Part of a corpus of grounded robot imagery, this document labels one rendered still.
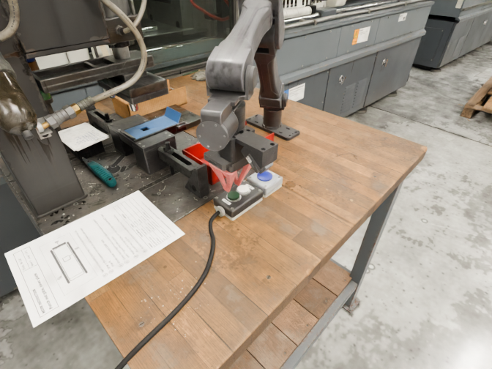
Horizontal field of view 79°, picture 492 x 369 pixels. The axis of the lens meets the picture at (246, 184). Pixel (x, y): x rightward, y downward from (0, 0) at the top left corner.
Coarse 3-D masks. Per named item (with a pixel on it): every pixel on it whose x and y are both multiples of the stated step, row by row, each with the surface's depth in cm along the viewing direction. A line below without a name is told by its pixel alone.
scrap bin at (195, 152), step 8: (272, 136) 89; (200, 144) 85; (184, 152) 81; (192, 152) 84; (200, 152) 86; (200, 160) 77; (208, 168) 76; (240, 168) 85; (208, 176) 78; (216, 176) 78; (224, 176) 81
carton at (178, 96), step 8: (168, 80) 124; (168, 88) 125; (184, 88) 117; (168, 96) 114; (176, 96) 116; (184, 96) 119; (120, 104) 107; (128, 104) 103; (144, 104) 108; (152, 104) 110; (160, 104) 113; (168, 104) 115; (176, 104) 118; (120, 112) 110; (128, 112) 105; (136, 112) 107; (144, 112) 109
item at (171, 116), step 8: (168, 112) 90; (176, 112) 88; (152, 120) 89; (160, 120) 89; (168, 120) 89; (176, 120) 88; (136, 128) 85; (144, 128) 86; (152, 128) 85; (160, 128) 85; (136, 136) 81
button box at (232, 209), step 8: (240, 184) 74; (248, 184) 74; (224, 192) 72; (248, 192) 71; (256, 192) 72; (216, 200) 70; (224, 200) 70; (240, 200) 70; (248, 200) 70; (256, 200) 72; (216, 208) 69; (224, 208) 68; (232, 208) 67; (240, 208) 68; (248, 208) 71; (216, 216) 68; (232, 216) 68; (208, 264) 58; (200, 280) 55; (192, 288) 54; (192, 296) 53; (184, 304) 52; (176, 312) 50; (168, 320) 49; (160, 328) 48; (152, 336) 47; (144, 344) 47; (136, 352) 46; (128, 360) 45; (120, 368) 44
